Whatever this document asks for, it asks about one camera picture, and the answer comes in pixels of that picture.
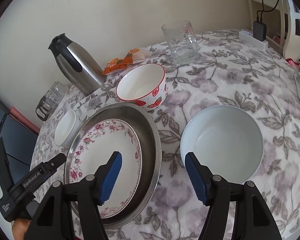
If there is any white lattice chair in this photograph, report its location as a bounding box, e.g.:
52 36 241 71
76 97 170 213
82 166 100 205
242 0 300 58

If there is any round pink floral plate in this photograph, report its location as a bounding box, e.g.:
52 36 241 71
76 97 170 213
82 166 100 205
69 119 143 219

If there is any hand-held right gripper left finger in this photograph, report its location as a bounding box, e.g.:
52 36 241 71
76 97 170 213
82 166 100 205
25 151 122 240

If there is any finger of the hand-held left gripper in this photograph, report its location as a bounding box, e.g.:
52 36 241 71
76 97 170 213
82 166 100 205
49 153 67 172
0 137 15 196

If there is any small white cup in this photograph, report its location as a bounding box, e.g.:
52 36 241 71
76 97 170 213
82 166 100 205
54 110 78 147

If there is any white power strip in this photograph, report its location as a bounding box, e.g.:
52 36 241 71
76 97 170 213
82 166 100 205
239 29 269 50

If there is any black charger adapter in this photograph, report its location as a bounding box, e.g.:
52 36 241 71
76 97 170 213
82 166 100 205
252 21 268 42

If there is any orange snack packet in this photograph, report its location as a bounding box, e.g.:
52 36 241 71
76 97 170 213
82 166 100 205
125 47 146 64
102 57 127 75

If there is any stainless steel basin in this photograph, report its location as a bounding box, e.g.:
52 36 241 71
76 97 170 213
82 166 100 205
64 102 163 230

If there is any clear glass mug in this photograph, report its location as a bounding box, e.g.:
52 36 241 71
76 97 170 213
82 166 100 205
161 20 200 65

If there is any light blue bowl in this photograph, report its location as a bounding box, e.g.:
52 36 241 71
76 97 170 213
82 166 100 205
180 105 264 184

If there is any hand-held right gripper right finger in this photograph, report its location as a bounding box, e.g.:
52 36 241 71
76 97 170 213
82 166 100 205
184 152 283 240

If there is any strawberry print bowl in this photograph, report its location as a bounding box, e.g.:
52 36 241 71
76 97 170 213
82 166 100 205
116 64 168 109

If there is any black charger cable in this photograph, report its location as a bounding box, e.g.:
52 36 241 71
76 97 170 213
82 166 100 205
254 0 283 23

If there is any person's left hand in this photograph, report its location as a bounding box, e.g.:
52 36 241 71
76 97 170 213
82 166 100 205
11 219 30 240

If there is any stainless steel thermal carafe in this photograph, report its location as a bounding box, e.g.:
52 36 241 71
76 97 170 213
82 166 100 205
48 33 107 97

